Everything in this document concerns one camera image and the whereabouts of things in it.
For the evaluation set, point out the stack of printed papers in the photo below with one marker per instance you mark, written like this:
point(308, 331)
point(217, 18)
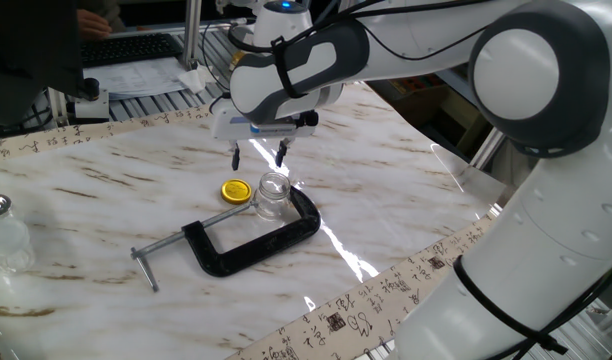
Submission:
point(136, 77)

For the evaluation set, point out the beige calligraphy print cloth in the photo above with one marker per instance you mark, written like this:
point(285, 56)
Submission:
point(351, 320)

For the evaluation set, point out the clear shaker bottle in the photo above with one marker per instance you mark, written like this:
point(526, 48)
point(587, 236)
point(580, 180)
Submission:
point(6, 245)

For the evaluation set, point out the black camera on white mount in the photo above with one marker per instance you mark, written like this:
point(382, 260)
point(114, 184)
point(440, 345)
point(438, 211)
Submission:
point(91, 102)

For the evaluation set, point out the glossy marble pattern sheet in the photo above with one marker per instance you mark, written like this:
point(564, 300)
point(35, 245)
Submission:
point(136, 200)

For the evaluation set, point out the black C-clamp with steel screw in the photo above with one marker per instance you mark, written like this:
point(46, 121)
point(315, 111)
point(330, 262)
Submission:
point(246, 255)

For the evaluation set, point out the small clear glass jar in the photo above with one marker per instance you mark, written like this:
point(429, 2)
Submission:
point(272, 197)

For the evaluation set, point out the aluminium frame post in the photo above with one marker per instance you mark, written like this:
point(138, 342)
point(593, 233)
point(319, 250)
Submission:
point(486, 150)
point(191, 30)

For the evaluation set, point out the gold tissue box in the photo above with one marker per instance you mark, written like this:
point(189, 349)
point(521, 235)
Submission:
point(236, 59)

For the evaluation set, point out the black computer keyboard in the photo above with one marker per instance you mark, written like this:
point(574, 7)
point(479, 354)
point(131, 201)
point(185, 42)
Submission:
point(126, 47)

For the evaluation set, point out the person's bare hand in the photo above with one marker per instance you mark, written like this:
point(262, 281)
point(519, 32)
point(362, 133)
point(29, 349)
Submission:
point(92, 24)

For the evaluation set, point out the gold metal jar lid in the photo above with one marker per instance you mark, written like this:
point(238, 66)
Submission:
point(236, 191)

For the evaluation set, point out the aluminium frame rail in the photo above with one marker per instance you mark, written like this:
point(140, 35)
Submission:
point(151, 29)

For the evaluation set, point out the crumpled white tissue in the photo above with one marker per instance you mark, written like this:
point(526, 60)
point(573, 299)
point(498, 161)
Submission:
point(198, 77)

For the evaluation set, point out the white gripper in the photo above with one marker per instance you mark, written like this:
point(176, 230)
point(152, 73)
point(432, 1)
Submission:
point(228, 125)

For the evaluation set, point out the black computer monitor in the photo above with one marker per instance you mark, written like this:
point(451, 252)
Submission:
point(26, 50)

